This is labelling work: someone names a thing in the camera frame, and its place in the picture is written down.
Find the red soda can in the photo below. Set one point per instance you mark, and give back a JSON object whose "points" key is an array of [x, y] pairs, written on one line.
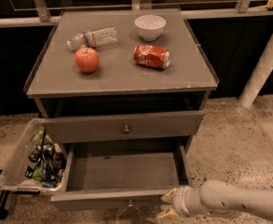
{"points": [[152, 56]]}

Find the red apple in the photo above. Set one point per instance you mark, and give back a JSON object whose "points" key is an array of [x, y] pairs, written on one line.
{"points": [[87, 60]]}

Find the white ceramic bowl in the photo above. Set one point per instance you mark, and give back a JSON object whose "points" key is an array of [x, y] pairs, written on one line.
{"points": [[150, 27]]}

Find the metal railing frame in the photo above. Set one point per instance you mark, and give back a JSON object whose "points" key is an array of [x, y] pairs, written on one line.
{"points": [[136, 3]]}

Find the bottom drawer metal handle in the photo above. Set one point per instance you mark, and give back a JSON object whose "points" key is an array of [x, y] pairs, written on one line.
{"points": [[131, 208]]}

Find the clear plastic storage bin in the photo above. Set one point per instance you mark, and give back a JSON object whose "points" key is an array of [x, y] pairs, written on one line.
{"points": [[13, 175]]}

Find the grey top drawer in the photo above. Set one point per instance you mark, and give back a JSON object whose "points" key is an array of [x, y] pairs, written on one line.
{"points": [[121, 127]]}

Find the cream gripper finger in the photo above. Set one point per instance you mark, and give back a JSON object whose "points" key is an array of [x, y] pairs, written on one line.
{"points": [[168, 197], [167, 215]]}

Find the snack packets in bin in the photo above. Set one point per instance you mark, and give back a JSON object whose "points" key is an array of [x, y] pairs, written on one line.
{"points": [[49, 162]]}

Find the clear plastic water bottle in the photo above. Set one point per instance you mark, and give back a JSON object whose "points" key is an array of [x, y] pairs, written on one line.
{"points": [[93, 38]]}

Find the grey wooden drawer cabinet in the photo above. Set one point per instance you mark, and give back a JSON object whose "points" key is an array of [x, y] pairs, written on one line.
{"points": [[56, 75]]}

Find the grey drawer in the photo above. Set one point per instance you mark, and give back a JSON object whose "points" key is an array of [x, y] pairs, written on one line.
{"points": [[121, 127], [107, 175]]}

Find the white diagonal support pole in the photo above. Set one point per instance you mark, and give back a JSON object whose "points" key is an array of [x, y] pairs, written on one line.
{"points": [[259, 76]]}

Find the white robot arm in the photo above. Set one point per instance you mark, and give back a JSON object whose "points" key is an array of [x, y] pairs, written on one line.
{"points": [[214, 199]]}

